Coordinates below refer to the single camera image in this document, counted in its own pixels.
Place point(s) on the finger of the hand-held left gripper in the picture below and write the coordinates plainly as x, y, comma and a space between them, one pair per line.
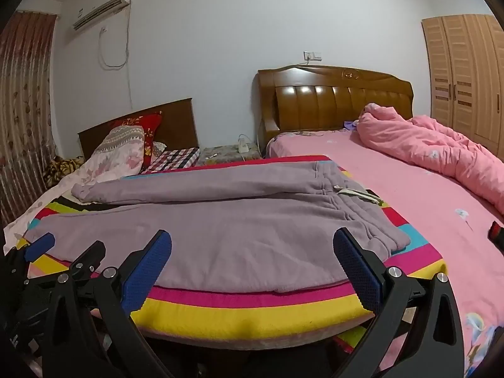
92, 254
39, 245

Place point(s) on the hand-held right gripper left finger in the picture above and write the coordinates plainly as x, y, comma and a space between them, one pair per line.
145, 273

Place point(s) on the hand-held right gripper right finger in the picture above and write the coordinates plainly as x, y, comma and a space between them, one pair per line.
357, 273

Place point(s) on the purple pants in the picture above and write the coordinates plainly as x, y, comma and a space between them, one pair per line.
236, 224

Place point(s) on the brown yellow blanket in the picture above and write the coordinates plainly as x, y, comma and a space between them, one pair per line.
63, 167

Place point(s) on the pink bed sheet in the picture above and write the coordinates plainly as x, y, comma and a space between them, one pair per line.
413, 212

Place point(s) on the pale floral quilt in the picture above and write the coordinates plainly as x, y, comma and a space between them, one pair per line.
102, 170

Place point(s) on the striped colourful blanket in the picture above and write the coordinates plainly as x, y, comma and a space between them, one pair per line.
236, 315

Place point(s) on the plaid bed sheet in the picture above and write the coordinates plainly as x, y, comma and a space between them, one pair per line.
173, 159

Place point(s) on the floral pink pillow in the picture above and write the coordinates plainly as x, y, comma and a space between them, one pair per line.
122, 138

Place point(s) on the red embroidered pillow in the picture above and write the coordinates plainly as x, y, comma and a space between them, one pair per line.
151, 134

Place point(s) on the floral striped curtain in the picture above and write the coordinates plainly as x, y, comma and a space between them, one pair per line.
23, 106

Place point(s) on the nightstand with floral cover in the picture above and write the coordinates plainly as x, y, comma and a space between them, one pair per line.
220, 153

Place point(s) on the black and red object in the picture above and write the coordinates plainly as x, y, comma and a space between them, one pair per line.
497, 234

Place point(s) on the small purple cloth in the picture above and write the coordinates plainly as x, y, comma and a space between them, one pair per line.
350, 125

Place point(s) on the pink quilt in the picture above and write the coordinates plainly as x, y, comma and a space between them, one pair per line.
433, 145

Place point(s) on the dark wooden flat headboard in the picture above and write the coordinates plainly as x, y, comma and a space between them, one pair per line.
177, 122

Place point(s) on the padded brown wooden headboard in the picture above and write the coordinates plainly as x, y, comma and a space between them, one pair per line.
315, 102

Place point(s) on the light wooden wardrobe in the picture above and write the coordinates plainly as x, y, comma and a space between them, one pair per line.
460, 78

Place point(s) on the white air conditioner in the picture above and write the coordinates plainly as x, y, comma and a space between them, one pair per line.
103, 6

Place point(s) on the white wall socket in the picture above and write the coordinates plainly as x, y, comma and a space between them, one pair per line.
312, 56

